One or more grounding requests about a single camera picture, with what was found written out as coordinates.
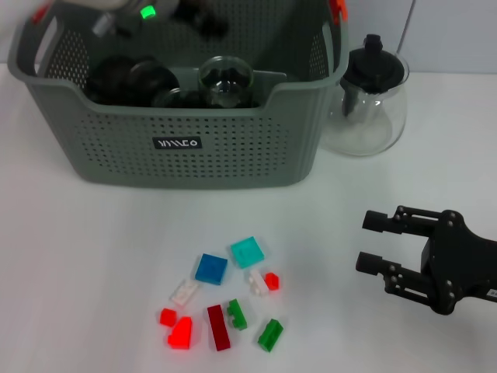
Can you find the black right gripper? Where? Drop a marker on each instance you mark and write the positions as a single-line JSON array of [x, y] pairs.
[[458, 268]]

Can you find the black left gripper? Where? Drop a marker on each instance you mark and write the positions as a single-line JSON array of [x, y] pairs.
[[202, 15]]

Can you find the glass teacup black sleeve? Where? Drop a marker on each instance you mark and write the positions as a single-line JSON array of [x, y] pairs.
[[225, 89], [182, 100], [155, 79]]

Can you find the red sloped toy brick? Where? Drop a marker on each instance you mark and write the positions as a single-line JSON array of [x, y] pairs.
[[181, 335]]

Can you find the small red toy brick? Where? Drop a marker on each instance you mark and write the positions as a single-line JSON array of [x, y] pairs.
[[167, 316], [273, 283]]

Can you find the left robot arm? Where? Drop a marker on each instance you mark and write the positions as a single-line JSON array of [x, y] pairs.
[[149, 11]]

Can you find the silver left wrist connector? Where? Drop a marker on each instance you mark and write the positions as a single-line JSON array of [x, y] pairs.
[[104, 24]]

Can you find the dark clay teapot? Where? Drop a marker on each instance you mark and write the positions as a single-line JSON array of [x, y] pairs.
[[108, 77]]

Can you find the white toy brick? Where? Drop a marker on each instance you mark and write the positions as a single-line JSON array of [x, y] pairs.
[[257, 283]]

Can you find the cyan square toy brick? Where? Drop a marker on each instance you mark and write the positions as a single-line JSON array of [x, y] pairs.
[[247, 252]]

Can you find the green toy brick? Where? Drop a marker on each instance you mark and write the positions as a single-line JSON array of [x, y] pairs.
[[237, 315], [270, 336]]

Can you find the grey perforated plastic basket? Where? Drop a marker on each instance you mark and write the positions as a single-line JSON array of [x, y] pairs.
[[194, 171]]

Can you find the glass teapot black lid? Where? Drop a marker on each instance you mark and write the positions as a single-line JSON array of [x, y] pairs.
[[372, 66]]

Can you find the blue square toy brick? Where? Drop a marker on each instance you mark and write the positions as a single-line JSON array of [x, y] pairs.
[[211, 270]]

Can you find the dark red long brick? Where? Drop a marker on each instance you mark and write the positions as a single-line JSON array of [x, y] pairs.
[[218, 328]]

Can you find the white flat toy plate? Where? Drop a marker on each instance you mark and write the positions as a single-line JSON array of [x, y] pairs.
[[183, 293]]

